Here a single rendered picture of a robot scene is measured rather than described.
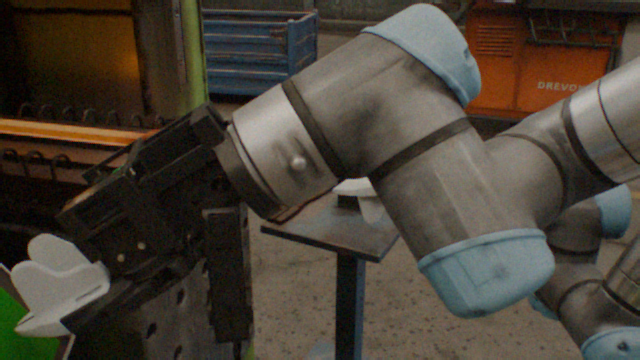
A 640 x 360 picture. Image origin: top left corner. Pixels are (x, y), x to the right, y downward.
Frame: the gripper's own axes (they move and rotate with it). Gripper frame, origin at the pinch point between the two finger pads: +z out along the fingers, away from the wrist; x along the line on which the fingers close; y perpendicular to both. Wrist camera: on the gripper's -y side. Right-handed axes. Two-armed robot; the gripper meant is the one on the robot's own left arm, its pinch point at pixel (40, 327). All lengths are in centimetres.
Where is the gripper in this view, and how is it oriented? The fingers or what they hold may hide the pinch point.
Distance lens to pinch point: 45.8
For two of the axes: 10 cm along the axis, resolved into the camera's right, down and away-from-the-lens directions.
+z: -8.6, 5.1, 0.9
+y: -5.0, -7.6, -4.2
